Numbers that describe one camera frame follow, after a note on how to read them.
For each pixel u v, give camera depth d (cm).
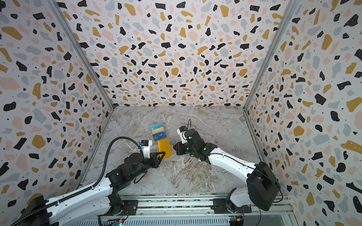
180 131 74
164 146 78
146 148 69
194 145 62
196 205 76
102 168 54
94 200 50
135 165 57
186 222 70
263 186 42
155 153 74
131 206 73
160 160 73
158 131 101
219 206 75
